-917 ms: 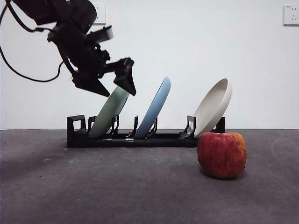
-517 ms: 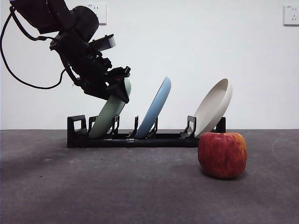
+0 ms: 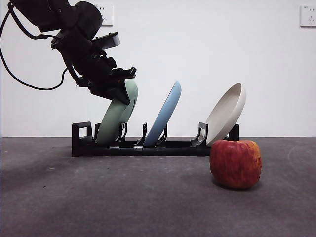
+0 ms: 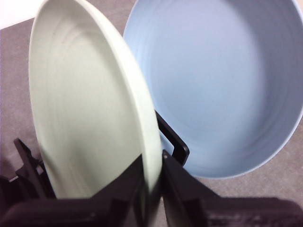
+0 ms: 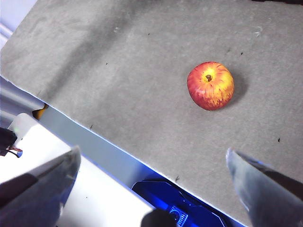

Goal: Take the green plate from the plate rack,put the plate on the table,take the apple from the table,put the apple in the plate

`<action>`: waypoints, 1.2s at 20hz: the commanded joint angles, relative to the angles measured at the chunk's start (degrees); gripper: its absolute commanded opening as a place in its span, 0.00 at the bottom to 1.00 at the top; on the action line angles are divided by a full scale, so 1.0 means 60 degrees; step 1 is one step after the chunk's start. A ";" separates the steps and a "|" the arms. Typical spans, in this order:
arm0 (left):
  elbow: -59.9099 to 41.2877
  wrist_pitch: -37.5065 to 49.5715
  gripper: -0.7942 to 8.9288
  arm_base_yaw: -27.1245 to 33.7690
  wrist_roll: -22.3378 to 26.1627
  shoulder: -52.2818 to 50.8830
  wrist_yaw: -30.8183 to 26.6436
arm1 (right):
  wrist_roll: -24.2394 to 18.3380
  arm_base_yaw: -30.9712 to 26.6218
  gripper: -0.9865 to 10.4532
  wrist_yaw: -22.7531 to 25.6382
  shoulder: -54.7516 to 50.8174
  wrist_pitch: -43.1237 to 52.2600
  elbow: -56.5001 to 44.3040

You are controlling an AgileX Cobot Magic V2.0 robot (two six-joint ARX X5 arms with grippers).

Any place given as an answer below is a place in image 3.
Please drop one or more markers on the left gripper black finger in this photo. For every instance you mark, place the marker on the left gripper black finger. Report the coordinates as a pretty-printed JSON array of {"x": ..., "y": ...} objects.
[
  {"x": 122, "y": 91},
  {"x": 101, "y": 89}
]

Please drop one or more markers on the green plate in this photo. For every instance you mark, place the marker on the green plate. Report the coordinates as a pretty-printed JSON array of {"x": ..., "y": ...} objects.
[{"x": 108, "y": 123}]

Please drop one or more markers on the red apple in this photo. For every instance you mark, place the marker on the red apple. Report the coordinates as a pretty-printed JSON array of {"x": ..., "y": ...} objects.
[{"x": 235, "y": 165}]

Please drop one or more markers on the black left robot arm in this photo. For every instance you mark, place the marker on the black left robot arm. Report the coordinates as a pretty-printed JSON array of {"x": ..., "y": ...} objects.
[{"x": 81, "y": 19}]

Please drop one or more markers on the blue plate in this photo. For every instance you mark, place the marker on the blue plate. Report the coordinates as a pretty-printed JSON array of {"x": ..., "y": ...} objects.
[{"x": 163, "y": 116}]

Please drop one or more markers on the black plate rack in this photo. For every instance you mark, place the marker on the black plate rack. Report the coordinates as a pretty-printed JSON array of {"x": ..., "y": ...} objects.
[{"x": 98, "y": 150}]

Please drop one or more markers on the cream white plate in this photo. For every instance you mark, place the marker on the cream white plate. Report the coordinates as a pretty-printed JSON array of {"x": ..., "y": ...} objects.
[{"x": 227, "y": 113}]

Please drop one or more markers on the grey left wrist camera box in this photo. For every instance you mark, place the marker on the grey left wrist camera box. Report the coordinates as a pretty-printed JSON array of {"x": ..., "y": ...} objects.
[{"x": 108, "y": 40}]

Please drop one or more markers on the white wall socket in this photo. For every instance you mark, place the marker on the white wall socket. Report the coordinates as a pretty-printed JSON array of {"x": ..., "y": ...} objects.
[
  {"x": 107, "y": 14},
  {"x": 308, "y": 16}
]

